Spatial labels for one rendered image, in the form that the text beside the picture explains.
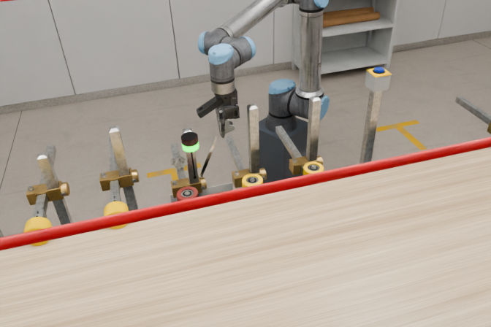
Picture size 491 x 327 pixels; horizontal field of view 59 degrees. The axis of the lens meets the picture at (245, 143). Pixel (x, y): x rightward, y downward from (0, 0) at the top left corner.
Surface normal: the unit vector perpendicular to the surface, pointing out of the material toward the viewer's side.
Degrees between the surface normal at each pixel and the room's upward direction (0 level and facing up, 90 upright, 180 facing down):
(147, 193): 0
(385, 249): 0
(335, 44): 90
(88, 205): 0
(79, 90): 90
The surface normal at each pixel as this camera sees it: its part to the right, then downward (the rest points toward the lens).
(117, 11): 0.29, 0.53
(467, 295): -0.04, -0.83
